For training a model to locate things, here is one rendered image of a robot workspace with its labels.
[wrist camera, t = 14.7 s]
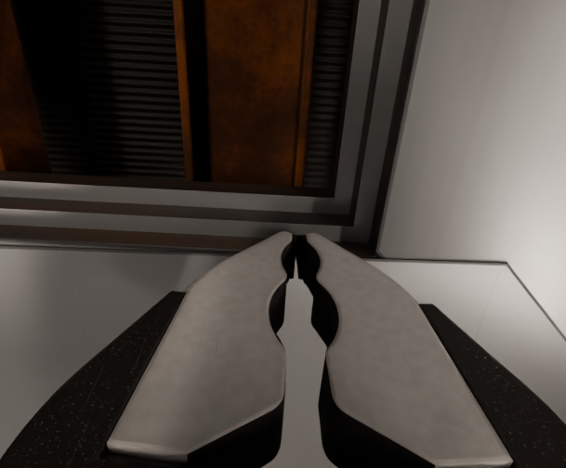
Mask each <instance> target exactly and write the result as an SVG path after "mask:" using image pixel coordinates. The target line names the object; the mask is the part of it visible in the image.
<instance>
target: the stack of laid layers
mask: <svg viewBox="0 0 566 468"><path fill-rule="evenodd" d="M424 4H425V0H354V8H353V15H352V23H351V31H350V38H349V52H348V60H347V68H346V76H345V83H344V91H343V98H342V106H341V114H340V122H339V129H338V137H337V144H336V159H335V167H334V174H333V182H332V188H306V187H289V186H272V185H254V184H237V183H219V182H202V181H185V180H167V179H149V178H133V177H115V176H97V175H64V174H46V173H29V172H11V171H0V245H22V246H52V247H79V248H105V249H131V250H157V251H183V252H209V253H236V254H237V253H239V252H241V251H243V250H245V249H247V248H249V247H251V246H253V245H255V244H257V243H259V242H261V241H263V240H265V239H267V238H269V237H271V236H273V235H275V234H276V233H278V232H281V231H287V232H290V233H291V234H292V235H301V234H304V233H317V234H320V235H321V236H323V237H325V238H326V239H328V240H330V241H331V242H333V243H335V244H336V245H338V246H340V247H342V248H343V249H345V250H347V251H349V252H350V253H352V254H354V255H356V256H358V257H371V258H381V257H380V256H379V255H378V254H377V252H376V251H375V248H376V244H377V239H378V234H379V229H380V225H381V220H382V214H383V210H384V205H385V200H386V196H387V191H388V182H389V178H390V173H391V168H392V164H393V159H394V154H395V149H396V145H397V139H398V134H399V130H400V125H401V117H402V112H403V107H404V102H405V98H406V93H407V88H408V84H409V79H410V74H411V69H412V65H413V59H414V54H415V46H416V41H417V36H418V32H419V27H420V22H421V18H422V13H423V8H424Z"/></svg>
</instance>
